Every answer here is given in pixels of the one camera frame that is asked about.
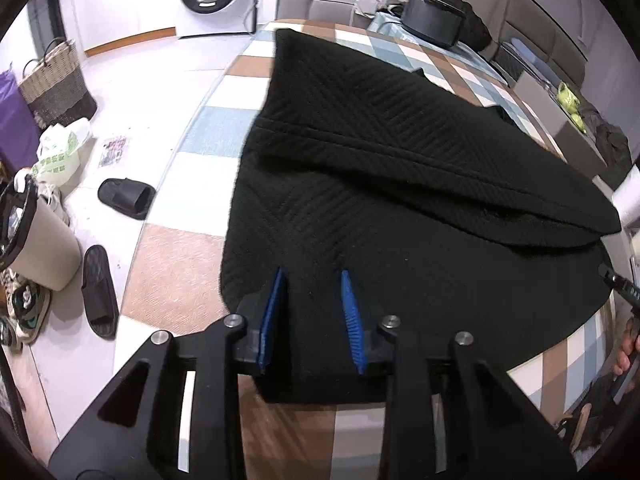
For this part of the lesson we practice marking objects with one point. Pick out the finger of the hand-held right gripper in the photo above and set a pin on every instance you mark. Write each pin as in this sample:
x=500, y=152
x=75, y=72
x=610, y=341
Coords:
x=620, y=285

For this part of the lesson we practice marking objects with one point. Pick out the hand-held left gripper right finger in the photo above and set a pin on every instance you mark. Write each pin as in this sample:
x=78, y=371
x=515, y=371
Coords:
x=352, y=320

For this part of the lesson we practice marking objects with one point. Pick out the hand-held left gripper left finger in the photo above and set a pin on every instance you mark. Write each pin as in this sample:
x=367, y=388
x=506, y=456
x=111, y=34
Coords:
x=272, y=320

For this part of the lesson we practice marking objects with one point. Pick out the black knit sweater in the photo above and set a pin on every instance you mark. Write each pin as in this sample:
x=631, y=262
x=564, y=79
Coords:
x=400, y=160

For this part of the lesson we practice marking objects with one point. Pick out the person's right hand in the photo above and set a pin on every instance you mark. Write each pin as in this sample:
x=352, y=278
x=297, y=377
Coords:
x=624, y=356

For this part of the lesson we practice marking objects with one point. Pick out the white paper towel roll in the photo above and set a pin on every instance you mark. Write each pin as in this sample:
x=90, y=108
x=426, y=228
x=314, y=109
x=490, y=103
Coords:
x=629, y=192

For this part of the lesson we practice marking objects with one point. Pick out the checked blanket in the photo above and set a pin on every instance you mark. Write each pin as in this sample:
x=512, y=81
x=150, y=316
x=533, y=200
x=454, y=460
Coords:
x=175, y=270

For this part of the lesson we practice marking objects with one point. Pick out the grey cube table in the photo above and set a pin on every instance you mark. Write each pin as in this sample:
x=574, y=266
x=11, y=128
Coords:
x=575, y=150

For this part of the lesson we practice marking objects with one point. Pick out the dark grey cloth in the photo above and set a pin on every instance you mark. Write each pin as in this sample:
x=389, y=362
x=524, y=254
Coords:
x=610, y=140

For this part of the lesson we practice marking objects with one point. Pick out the green frog-shaped figure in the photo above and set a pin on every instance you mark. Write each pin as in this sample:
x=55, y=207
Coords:
x=577, y=119

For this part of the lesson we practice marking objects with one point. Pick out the black slipper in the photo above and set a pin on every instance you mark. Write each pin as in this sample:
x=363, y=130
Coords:
x=125, y=195
x=97, y=285

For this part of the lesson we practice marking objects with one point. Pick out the green frog-shaped teapot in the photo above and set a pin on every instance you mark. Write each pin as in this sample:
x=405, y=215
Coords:
x=567, y=96

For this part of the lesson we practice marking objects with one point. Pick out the printed leaflet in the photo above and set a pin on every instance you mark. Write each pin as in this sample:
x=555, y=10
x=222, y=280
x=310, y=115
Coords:
x=114, y=152

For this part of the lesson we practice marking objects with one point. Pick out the beige trash bin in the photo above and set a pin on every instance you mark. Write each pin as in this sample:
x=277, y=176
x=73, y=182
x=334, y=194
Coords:
x=45, y=250

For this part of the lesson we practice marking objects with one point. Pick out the green white sneaker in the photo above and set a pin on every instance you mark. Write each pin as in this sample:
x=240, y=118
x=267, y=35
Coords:
x=30, y=310

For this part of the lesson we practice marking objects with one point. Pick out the white green plastic bag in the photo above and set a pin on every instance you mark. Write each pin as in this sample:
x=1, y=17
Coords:
x=57, y=155

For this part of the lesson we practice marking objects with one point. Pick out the black jacket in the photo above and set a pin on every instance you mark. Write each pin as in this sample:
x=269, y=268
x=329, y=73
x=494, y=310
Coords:
x=475, y=25

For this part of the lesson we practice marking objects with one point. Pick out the black round basket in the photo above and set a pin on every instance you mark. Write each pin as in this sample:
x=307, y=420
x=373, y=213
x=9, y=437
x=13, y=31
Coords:
x=430, y=20

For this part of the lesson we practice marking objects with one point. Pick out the grey sofa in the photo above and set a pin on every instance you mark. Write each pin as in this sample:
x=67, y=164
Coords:
x=330, y=2

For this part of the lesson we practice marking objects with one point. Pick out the woven basket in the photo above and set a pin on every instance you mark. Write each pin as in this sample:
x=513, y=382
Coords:
x=55, y=85

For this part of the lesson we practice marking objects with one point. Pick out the pale grey garment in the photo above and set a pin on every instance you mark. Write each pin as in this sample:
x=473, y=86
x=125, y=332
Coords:
x=375, y=0

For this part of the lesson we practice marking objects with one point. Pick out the purple bag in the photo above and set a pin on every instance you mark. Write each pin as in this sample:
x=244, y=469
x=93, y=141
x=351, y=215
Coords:
x=17, y=125

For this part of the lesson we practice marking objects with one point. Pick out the white kitchen base cabinets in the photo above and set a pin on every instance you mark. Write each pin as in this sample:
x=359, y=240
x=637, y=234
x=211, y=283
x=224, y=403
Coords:
x=125, y=5

